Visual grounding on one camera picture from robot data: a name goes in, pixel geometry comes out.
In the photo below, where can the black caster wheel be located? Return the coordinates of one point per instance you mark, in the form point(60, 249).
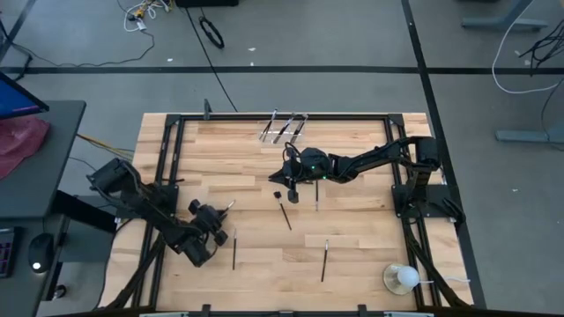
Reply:
point(59, 291)

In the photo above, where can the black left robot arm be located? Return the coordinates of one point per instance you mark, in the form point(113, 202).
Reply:
point(112, 176)

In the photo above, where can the grey desk foot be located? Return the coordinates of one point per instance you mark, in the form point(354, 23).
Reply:
point(502, 22)
point(520, 135)

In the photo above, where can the black box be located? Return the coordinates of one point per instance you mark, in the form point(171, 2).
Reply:
point(207, 2)

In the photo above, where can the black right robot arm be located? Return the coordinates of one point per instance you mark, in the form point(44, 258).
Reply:
point(374, 158)

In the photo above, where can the black aluminium table frame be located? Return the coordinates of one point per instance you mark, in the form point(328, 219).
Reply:
point(352, 117)

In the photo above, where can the dark grey desk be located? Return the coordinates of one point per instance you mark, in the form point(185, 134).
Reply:
point(48, 176)

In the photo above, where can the monitor with blue screen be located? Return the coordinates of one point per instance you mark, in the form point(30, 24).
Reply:
point(17, 99)

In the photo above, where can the makeup brush long pale ferrule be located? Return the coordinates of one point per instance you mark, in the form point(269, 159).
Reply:
point(284, 127)

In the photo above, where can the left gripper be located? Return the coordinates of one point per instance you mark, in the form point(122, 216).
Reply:
point(205, 224)

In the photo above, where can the black desk leg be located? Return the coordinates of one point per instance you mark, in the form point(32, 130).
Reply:
point(83, 211)

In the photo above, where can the black keyboard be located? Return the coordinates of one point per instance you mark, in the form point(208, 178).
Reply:
point(5, 253)

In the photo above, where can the pink cloth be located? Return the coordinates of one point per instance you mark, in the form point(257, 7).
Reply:
point(20, 141)

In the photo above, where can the makeup brush with black head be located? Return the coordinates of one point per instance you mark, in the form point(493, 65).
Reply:
point(284, 213)

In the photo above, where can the thick grey-headed powder brush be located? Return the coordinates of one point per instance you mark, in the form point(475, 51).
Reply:
point(299, 130)

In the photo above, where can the black computer mouse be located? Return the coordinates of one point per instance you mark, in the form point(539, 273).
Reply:
point(40, 253)

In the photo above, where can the black frame bracket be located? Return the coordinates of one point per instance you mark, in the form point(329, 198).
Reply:
point(205, 310)
point(362, 310)

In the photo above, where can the grey camera mount clamp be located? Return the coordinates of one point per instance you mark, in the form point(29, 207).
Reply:
point(207, 110)

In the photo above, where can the clear acrylic brush organizer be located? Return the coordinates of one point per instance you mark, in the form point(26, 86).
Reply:
point(282, 143)

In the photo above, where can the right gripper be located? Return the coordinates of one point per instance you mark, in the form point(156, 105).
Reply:
point(297, 169)

